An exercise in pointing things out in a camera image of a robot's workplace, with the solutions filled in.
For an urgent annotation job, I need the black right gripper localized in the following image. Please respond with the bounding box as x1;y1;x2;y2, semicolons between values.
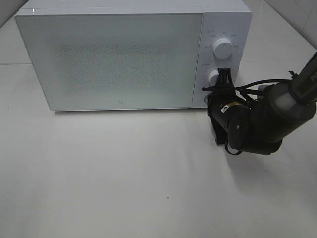
207;68;248;145

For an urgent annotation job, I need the white timer knob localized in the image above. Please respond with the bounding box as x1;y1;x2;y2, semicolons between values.
208;70;219;86

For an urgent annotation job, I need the white microwave door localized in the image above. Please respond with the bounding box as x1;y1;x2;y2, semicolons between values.
16;14;202;111

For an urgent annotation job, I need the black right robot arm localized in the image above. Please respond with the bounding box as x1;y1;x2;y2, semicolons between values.
202;55;317;155

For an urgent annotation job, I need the upper white power knob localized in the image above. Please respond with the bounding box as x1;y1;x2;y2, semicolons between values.
212;36;233;59

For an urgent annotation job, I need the white microwave oven body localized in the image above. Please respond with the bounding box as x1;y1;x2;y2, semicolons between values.
15;0;252;111

